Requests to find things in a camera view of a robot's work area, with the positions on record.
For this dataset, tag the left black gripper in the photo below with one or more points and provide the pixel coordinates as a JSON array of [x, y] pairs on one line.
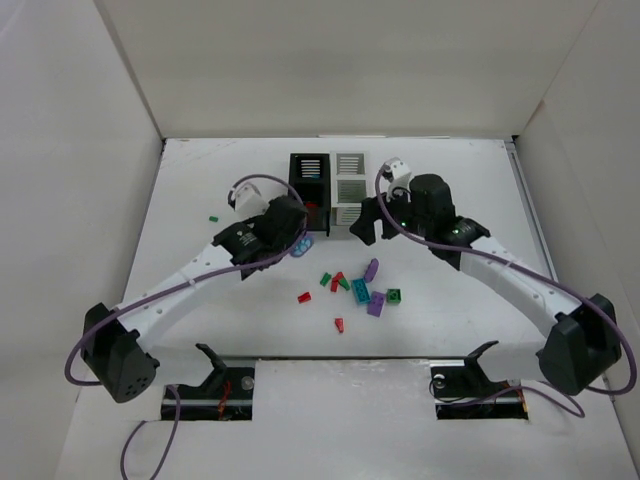
[[298, 220]]

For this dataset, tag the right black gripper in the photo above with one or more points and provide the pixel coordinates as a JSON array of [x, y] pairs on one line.
[[378, 214]]

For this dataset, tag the purple flower lego piece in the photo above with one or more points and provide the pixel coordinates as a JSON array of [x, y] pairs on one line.
[[302, 247]]

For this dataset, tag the red lego piece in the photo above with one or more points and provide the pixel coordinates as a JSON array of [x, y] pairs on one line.
[[314, 212]]

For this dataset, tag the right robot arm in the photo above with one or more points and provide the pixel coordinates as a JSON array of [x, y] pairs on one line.
[[580, 338]]

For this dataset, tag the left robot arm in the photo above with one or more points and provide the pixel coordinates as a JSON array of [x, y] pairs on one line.
[[116, 343]]

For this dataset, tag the black slotted container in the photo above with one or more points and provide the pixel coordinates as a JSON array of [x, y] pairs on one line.
[[301, 166]]

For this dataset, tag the green lego small centre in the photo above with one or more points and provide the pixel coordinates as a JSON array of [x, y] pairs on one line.
[[325, 279]]

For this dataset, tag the red lego brick left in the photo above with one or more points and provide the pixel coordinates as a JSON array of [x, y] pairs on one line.
[[305, 297]]

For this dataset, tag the red lego centre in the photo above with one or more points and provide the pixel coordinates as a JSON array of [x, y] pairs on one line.
[[334, 281]]

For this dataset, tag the purple lego rounded upper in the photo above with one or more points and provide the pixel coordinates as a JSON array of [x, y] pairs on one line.
[[371, 270]]

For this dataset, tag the green lego slope centre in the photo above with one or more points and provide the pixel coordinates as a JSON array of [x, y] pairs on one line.
[[344, 284]]

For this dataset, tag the white slotted container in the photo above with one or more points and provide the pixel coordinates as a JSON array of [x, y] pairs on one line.
[[349, 185]]

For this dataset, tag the green lego square brick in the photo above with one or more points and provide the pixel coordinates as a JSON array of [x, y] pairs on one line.
[[393, 296]]

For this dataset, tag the purple lego brick lower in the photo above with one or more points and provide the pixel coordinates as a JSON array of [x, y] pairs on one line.
[[376, 304]]

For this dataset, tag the teal lego plate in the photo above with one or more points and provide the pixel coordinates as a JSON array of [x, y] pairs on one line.
[[361, 292]]

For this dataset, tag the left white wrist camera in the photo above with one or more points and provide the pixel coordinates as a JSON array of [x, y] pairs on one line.
[[247, 201]]

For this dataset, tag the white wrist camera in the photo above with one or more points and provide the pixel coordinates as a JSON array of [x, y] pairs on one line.
[[397, 172], [247, 201]]

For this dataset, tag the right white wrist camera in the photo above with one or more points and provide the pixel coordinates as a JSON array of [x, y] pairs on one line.
[[397, 172]]

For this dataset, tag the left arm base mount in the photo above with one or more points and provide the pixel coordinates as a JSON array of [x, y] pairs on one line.
[[200, 385]]

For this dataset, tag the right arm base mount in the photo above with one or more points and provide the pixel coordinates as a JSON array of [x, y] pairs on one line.
[[460, 389]]

